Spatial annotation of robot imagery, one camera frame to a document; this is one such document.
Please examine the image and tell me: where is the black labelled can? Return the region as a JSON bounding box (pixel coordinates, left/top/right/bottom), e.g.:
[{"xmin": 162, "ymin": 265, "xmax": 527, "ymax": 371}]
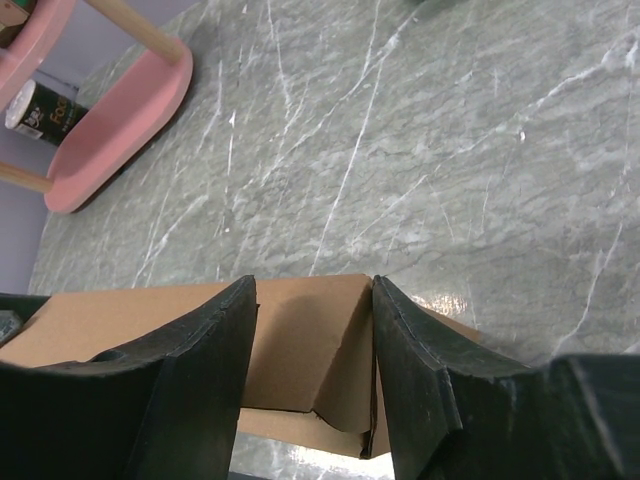
[{"xmin": 4, "ymin": 79, "xmax": 89, "ymax": 147}]

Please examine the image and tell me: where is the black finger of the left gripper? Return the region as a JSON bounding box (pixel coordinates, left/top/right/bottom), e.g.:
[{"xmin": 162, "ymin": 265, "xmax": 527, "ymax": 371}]
[{"xmin": 0, "ymin": 293, "xmax": 50, "ymax": 346}]

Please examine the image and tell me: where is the green Chuba chips bag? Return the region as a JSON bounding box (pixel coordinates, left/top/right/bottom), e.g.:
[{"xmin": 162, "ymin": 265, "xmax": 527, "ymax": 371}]
[{"xmin": 409, "ymin": 0, "xmax": 459, "ymax": 9}]

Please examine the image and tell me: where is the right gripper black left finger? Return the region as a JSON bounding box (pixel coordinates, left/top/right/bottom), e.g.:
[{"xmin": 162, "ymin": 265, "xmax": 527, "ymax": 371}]
[{"xmin": 1, "ymin": 276, "xmax": 258, "ymax": 479}]

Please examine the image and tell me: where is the brown cardboard box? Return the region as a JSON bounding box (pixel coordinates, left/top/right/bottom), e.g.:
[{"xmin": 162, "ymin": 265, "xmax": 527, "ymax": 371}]
[{"xmin": 0, "ymin": 273, "xmax": 484, "ymax": 460}]

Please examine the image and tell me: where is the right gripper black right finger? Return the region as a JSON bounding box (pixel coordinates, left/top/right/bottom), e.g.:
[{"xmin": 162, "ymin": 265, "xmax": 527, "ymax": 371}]
[{"xmin": 372, "ymin": 277, "xmax": 639, "ymax": 479}]

